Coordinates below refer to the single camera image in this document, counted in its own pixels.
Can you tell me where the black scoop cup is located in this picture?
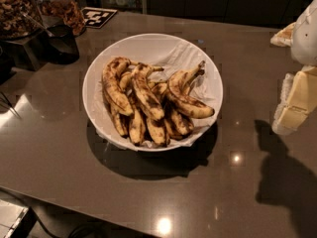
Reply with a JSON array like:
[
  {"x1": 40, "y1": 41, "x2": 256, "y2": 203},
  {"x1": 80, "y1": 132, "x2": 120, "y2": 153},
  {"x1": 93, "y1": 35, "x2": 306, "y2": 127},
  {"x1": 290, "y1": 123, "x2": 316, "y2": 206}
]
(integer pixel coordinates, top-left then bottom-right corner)
[{"x1": 23, "y1": 13, "x2": 80, "y2": 65}]

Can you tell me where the dark stand block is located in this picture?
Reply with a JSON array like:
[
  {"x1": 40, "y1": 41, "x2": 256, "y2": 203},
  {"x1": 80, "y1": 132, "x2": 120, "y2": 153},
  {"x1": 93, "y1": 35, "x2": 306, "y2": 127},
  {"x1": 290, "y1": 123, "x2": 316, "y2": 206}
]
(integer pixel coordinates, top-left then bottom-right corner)
[{"x1": 0, "y1": 31, "x2": 48, "y2": 71}]

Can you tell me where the white bowl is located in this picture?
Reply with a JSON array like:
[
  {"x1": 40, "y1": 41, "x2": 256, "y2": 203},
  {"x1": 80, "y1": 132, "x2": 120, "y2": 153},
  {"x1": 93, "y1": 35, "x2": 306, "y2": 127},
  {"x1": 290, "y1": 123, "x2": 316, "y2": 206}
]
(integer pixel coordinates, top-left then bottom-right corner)
[{"x1": 82, "y1": 34, "x2": 223, "y2": 152}]

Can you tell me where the glass jar of snacks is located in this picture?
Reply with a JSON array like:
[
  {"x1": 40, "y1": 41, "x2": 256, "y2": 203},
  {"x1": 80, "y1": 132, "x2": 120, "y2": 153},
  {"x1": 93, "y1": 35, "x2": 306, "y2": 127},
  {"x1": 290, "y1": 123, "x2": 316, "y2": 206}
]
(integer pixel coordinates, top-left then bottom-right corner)
[{"x1": 35, "y1": 0, "x2": 85, "y2": 37}]

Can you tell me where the glass jar of nuts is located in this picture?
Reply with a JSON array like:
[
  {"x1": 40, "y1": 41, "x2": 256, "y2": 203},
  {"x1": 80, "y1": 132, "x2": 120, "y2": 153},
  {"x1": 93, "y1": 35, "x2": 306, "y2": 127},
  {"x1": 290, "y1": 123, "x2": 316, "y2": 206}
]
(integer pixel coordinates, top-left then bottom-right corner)
[{"x1": 0, "y1": 0, "x2": 42, "y2": 40}]

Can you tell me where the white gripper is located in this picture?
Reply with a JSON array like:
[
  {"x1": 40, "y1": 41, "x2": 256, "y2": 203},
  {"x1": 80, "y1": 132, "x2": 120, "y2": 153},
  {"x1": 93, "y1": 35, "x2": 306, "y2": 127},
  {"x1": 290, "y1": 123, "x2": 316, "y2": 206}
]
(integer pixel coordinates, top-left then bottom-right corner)
[{"x1": 270, "y1": 0, "x2": 317, "y2": 135}]

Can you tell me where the white box lower left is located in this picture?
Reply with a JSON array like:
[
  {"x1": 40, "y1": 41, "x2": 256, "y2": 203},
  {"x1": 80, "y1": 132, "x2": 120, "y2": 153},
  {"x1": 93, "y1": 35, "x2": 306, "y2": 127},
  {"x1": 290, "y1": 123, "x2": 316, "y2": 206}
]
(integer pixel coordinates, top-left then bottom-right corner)
[{"x1": 0, "y1": 199, "x2": 29, "y2": 238}]

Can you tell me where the black white marker tag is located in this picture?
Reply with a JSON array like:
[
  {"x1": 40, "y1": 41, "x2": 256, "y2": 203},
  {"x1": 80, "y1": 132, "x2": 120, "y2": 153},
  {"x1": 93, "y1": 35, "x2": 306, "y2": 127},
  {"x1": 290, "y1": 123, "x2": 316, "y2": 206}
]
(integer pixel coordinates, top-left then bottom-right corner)
[{"x1": 82, "y1": 7, "x2": 117, "y2": 29}]

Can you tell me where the spotted banana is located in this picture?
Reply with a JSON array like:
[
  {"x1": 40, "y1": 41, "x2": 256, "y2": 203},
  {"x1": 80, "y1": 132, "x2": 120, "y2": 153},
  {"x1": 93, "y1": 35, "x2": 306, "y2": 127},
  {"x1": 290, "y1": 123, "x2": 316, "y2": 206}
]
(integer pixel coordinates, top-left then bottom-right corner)
[
  {"x1": 146, "y1": 117, "x2": 170, "y2": 147},
  {"x1": 102, "y1": 57, "x2": 137, "y2": 116},
  {"x1": 166, "y1": 60, "x2": 215, "y2": 119},
  {"x1": 164, "y1": 104, "x2": 194, "y2": 140},
  {"x1": 129, "y1": 95, "x2": 146, "y2": 146},
  {"x1": 104, "y1": 95, "x2": 128, "y2": 138},
  {"x1": 132, "y1": 63, "x2": 164, "y2": 121}
]

